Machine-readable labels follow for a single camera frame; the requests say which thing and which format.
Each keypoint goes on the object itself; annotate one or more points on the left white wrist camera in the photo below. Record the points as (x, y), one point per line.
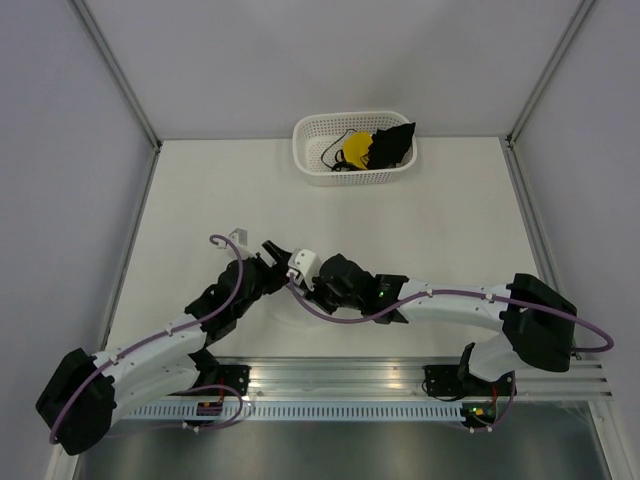
(239, 238)

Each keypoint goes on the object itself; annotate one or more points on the white perforated plastic basket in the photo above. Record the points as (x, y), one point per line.
(313, 134)

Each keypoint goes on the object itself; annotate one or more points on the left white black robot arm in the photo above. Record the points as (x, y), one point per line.
(88, 394)

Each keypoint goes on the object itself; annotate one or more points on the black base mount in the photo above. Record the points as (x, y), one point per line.
(236, 376)
(441, 382)

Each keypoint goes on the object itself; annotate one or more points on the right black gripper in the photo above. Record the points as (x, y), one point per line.
(315, 296)

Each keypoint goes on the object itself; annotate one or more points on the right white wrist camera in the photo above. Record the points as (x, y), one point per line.
(303, 267)

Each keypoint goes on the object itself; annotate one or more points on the aluminium frame post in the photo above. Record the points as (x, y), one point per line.
(90, 25)
(567, 39)

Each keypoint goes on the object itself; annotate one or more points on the white slotted cable duct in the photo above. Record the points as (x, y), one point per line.
(169, 410)

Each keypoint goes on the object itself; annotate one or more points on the yellow bra black trim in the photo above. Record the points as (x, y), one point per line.
(348, 153)

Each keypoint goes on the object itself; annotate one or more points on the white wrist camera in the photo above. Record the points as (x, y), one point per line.
(239, 238)
(303, 267)

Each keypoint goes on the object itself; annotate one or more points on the right aluminium frame post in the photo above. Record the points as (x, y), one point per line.
(567, 39)

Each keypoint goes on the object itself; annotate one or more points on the black lace bra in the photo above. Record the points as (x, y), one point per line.
(389, 146)

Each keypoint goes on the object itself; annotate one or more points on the left aluminium frame post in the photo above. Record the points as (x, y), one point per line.
(90, 25)

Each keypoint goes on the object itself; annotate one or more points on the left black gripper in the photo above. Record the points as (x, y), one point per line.
(276, 273)

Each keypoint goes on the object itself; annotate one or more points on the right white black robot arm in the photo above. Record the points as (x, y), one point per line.
(532, 323)

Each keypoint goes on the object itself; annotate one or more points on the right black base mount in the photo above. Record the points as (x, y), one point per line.
(441, 382)

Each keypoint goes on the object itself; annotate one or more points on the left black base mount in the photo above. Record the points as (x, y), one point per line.
(236, 376)

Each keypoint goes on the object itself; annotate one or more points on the aluminium mounting rail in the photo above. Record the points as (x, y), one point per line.
(368, 378)

